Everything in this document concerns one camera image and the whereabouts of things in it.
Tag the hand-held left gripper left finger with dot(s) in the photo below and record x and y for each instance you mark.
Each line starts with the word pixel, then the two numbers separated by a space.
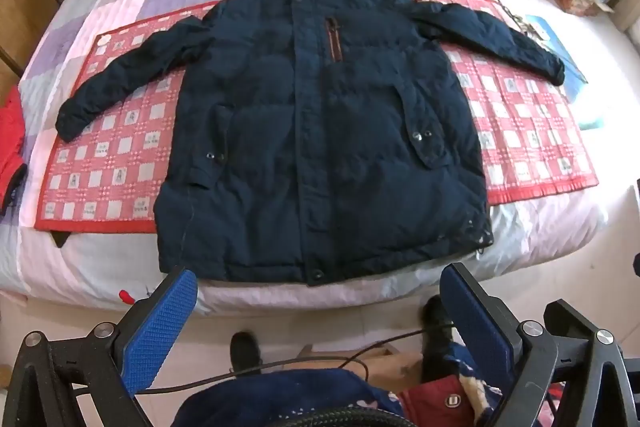
pixel 160 322

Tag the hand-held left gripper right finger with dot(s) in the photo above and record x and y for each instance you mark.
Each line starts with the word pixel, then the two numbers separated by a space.
pixel 477 314

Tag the navy padded jacket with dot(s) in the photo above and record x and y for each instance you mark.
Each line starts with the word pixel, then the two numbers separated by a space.
pixel 325 132

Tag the person's black right shoe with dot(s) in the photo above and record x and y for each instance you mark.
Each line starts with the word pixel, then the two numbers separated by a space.
pixel 439 319

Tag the person's black shoe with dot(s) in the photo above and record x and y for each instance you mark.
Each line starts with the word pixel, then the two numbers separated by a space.
pixel 439 319
pixel 245 352

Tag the person's black left shoe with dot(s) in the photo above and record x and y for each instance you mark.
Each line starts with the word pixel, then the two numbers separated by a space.
pixel 245 352

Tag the person's red garment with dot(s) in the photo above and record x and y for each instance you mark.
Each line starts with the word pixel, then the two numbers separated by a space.
pixel 430 407

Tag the person's navy patterned top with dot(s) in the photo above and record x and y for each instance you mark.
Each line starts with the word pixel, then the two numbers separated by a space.
pixel 275 399

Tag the red checked mat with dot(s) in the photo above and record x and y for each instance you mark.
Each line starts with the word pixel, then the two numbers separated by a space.
pixel 115 157

